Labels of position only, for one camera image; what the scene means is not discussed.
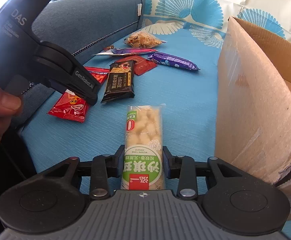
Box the red striped snack packet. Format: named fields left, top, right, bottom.
left=85, top=67, right=110, bottom=85

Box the dark red fortune packet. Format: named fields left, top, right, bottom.
left=116, top=55, right=157, bottom=76

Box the blue white patterned sofa cover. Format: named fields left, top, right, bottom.
left=21, top=0, right=291, bottom=172

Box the clear bag of nuts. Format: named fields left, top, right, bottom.
left=124, top=31, right=166, bottom=48

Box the blue sofa armrest cushion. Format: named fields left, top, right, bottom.
left=22, top=0, right=146, bottom=120

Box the purple silver stick sachet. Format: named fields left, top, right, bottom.
left=96, top=48, right=157, bottom=56

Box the green white sachima snack pack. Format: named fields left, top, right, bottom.
left=120, top=105, right=165, bottom=191

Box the brown cardboard box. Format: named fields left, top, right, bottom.
left=215, top=17, right=291, bottom=219

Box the small red gold candy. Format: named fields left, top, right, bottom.
left=104, top=45, right=115, bottom=51

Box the purple wafer bar wrapper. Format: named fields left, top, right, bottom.
left=147, top=51, right=200, bottom=71

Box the red square snack packet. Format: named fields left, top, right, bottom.
left=48, top=90, right=90, bottom=123

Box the dark brown cracker pack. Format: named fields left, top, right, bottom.
left=101, top=60, right=136, bottom=103

